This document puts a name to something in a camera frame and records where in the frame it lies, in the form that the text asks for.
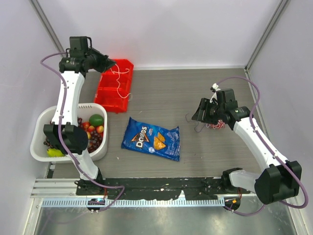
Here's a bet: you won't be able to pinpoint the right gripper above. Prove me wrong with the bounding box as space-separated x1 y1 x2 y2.
192 98 224 125

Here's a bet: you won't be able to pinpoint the white cable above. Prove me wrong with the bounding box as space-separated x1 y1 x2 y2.
109 64 133 100

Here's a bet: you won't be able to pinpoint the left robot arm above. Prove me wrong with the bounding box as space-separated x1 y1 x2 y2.
40 36 115 195

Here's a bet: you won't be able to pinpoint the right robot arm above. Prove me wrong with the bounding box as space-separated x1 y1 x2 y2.
192 89 302 205

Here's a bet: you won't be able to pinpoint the red plastic bin rack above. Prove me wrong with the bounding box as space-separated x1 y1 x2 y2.
94 59 134 114

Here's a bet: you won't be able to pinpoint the blue Doritos chip bag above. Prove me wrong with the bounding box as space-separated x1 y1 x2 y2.
121 118 180 162

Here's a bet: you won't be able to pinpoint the green avocado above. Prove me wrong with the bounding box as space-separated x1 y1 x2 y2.
89 114 104 127

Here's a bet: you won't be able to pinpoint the purple grape bunch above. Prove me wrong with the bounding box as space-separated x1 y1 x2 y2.
45 117 82 133

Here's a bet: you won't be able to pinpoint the red-yellow peaches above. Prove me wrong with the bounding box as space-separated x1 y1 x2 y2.
81 121 104 140

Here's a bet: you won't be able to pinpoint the dark grape bunch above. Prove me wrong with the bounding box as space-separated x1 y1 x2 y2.
87 131 103 153

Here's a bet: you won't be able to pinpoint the white fruit basket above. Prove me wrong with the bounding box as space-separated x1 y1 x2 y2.
30 103 108 164

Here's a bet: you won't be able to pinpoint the yellow-green pear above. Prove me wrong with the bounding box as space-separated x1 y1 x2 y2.
47 148 65 157

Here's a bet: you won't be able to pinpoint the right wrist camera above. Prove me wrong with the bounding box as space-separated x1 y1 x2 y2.
210 83 220 104

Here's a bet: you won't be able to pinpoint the slotted cable duct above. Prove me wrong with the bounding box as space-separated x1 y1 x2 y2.
42 197 225 208

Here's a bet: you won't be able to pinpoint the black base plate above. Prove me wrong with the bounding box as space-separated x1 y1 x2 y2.
74 177 250 201

